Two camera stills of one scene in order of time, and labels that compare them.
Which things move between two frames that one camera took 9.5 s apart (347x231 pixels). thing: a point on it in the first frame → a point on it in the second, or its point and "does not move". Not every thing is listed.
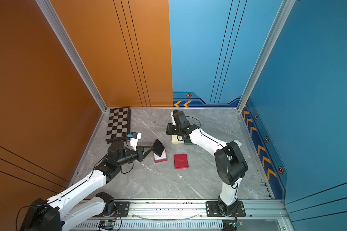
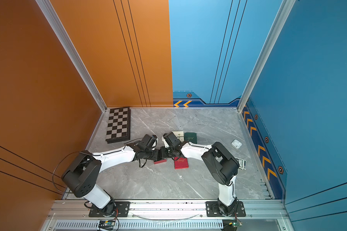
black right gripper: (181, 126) → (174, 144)
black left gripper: (140, 152) → (157, 152)
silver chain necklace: (153, 122) does not move
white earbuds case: (239, 143) does not move
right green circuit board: (231, 224) does not move
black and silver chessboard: (118, 125) does not move
